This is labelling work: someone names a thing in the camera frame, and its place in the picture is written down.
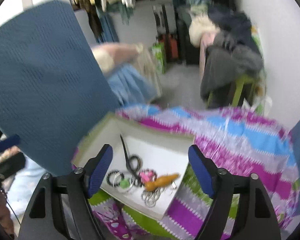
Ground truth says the white plastic bag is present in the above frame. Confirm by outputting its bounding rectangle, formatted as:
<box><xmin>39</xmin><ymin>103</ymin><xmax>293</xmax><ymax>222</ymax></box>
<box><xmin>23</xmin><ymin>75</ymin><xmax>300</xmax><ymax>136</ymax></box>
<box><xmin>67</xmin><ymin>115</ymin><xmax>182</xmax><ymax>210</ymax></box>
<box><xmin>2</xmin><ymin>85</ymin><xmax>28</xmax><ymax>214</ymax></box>
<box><xmin>242</xmin><ymin>95</ymin><xmax>273</xmax><ymax>113</ymax></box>

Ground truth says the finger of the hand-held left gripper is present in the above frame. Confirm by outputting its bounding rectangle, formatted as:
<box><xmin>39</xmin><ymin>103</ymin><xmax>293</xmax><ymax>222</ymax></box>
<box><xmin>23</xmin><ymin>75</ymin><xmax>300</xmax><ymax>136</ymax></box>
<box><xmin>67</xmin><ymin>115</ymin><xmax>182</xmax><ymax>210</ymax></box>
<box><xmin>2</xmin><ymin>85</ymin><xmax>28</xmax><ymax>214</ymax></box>
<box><xmin>0</xmin><ymin>134</ymin><xmax>22</xmax><ymax>153</ymax></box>
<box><xmin>0</xmin><ymin>152</ymin><xmax>25</xmax><ymax>179</ymax></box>

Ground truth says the pale pink garment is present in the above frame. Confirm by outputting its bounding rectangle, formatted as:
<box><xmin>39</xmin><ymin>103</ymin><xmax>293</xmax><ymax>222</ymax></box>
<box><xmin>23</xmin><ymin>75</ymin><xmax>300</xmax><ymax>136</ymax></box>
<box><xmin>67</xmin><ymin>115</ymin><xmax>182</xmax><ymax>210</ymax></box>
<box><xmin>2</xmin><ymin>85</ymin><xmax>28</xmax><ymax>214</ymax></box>
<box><xmin>91</xmin><ymin>42</ymin><xmax>140</xmax><ymax>73</ymax></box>

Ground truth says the pink bow hair clip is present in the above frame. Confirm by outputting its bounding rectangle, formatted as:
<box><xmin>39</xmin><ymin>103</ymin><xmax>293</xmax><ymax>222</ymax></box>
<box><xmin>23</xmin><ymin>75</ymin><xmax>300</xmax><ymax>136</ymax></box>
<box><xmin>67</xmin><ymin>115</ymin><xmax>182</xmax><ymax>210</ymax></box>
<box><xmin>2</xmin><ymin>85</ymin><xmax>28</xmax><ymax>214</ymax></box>
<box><xmin>139</xmin><ymin>169</ymin><xmax>157</xmax><ymax>182</ymax></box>

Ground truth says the green stool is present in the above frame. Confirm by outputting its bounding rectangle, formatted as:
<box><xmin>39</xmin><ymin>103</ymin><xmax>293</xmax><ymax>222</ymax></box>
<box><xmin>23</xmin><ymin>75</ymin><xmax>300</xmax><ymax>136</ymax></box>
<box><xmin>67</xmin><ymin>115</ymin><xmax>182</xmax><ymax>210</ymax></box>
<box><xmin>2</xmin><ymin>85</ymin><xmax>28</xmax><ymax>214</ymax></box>
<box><xmin>206</xmin><ymin>75</ymin><xmax>257</xmax><ymax>108</ymax></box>

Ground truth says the row of hanging clothes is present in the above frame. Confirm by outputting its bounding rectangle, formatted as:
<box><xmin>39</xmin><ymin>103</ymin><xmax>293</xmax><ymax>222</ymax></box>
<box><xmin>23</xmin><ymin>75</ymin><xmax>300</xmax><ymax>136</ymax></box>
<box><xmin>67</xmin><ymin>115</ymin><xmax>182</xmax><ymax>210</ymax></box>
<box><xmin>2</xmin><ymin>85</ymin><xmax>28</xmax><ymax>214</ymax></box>
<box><xmin>70</xmin><ymin>0</ymin><xmax>140</xmax><ymax>43</ymax></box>

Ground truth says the grey clothes pile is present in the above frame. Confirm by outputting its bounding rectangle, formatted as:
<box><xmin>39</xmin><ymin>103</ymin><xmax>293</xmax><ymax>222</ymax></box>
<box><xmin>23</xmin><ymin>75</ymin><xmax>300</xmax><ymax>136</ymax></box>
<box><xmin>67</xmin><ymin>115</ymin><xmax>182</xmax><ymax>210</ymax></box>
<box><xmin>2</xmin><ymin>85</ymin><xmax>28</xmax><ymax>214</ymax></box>
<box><xmin>200</xmin><ymin>34</ymin><xmax>264</xmax><ymax>100</ymax></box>

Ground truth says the black suitcase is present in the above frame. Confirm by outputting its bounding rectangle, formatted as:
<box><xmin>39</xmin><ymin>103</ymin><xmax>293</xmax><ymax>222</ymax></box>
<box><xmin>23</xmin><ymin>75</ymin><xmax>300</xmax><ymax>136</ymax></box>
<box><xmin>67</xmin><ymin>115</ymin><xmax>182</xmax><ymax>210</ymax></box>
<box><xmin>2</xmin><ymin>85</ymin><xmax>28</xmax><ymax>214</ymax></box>
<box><xmin>176</xmin><ymin>17</ymin><xmax>203</xmax><ymax>65</ymax></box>

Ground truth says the orange wooden gourd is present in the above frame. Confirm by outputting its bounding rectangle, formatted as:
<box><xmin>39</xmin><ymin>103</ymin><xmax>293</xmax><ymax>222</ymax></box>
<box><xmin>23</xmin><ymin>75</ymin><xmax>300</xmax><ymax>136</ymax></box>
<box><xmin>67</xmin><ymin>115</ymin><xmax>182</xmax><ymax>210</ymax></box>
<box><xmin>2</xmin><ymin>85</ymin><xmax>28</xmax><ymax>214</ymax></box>
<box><xmin>144</xmin><ymin>173</ymin><xmax>180</xmax><ymax>192</ymax></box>

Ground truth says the black cord hair tie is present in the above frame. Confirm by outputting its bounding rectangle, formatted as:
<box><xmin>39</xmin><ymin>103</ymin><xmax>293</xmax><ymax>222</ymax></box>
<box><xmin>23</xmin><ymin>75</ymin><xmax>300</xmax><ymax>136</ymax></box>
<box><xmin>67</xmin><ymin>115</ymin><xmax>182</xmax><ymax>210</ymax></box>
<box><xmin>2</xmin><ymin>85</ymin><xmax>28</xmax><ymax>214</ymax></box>
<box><xmin>129</xmin><ymin>155</ymin><xmax>143</xmax><ymax>172</ymax></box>

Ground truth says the silver bangle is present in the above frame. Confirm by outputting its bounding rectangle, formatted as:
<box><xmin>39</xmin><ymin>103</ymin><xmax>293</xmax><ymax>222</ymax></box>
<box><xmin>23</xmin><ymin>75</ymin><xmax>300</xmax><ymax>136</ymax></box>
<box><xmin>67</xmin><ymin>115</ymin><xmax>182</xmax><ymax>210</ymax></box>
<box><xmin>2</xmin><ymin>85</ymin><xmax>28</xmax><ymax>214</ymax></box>
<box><xmin>115</xmin><ymin>172</ymin><xmax>142</xmax><ymax>193</ymax></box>

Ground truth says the colourful patterned blanket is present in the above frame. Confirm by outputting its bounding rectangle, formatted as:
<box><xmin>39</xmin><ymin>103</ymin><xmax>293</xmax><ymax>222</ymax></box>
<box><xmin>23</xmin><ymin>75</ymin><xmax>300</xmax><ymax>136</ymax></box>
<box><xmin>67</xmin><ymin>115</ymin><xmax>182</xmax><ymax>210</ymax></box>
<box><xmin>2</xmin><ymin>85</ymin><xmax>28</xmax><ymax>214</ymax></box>
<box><xmin>72</xmin><ymin>105</ymin><xmax>300</xmax><ymax>240</ymax></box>

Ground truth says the light blue garment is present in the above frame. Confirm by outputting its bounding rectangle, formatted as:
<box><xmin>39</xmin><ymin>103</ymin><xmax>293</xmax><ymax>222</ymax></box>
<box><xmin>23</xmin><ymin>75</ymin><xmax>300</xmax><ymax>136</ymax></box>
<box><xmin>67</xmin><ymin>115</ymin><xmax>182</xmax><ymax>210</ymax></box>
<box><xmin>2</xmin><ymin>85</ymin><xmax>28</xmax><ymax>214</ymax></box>
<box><xmin>106</xmin><ymin>64</ymin><xmax>157</xmax><ymax>105</ymax></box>

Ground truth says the dark navy clothes pile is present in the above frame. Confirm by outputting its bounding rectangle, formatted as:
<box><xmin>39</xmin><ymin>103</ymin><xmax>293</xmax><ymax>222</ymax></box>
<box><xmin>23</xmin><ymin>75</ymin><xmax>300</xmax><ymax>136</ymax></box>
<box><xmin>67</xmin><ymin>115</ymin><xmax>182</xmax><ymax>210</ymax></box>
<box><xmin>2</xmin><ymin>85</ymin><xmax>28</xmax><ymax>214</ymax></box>
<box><xmin>207</xmin><ymin>5</ymin><xmax>253</xmax><ymax>45</ymax></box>

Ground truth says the brown bead bracelet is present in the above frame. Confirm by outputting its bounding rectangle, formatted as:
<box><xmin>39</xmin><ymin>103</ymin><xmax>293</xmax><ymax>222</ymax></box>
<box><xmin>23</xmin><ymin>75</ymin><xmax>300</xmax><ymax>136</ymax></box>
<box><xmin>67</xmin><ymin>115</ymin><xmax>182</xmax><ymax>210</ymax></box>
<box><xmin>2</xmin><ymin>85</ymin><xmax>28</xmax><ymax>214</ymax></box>
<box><xmin>106</xmin><ymin>170</ymin><xmax>124</xmax><ymax>187</ymax></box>

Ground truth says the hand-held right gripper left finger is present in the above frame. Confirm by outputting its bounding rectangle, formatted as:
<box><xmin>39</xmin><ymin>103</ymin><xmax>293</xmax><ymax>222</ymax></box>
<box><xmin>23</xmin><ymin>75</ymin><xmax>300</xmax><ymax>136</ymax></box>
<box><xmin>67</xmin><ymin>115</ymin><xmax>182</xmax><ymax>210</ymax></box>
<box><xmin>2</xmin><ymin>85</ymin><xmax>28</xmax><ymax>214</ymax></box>
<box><xmin>19</xmin><ymin>144</ymin><xmax>114</xmax><ymax>240</ymax></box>

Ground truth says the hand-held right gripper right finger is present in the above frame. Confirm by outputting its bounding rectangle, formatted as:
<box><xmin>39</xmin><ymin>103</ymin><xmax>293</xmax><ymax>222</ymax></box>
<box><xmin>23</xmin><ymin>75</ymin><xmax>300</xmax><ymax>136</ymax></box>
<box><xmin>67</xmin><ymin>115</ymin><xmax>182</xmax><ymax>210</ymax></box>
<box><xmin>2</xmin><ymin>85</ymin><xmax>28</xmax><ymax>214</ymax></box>
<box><xmin>187</xmin><ymin>144</ymin><xmax>282</xmax><ymax>240</ymax></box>

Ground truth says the red canister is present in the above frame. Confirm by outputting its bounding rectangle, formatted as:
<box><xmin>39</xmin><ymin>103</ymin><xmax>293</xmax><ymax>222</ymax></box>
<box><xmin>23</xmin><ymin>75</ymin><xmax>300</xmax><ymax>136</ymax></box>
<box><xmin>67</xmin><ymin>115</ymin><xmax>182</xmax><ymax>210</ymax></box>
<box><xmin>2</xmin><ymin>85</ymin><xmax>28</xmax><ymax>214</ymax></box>
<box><xmin>157</xmin><ymin>32</ymin><xmax>179</xmax><ymax>59</ymax></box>

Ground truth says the cream fluffy cloth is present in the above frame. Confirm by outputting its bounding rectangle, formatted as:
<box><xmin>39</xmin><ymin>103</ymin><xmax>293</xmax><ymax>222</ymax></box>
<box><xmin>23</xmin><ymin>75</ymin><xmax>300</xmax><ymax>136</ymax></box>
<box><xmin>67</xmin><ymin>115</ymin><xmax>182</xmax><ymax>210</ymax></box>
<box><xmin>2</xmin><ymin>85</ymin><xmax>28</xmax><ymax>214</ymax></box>
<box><xmin>189</xmin><ymin>17</ymin><xmax>220</xmax><ymax>47</ymax></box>

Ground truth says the silver chain tassel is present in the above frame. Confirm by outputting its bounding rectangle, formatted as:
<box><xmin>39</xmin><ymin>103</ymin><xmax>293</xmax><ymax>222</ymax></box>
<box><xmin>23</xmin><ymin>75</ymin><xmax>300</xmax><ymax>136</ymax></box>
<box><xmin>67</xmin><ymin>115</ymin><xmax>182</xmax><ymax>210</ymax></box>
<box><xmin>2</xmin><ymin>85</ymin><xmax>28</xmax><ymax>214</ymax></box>
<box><xmin>141</xmin><ymin>187</ymin><xmax>165</xmax><ymax>208</ymax></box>

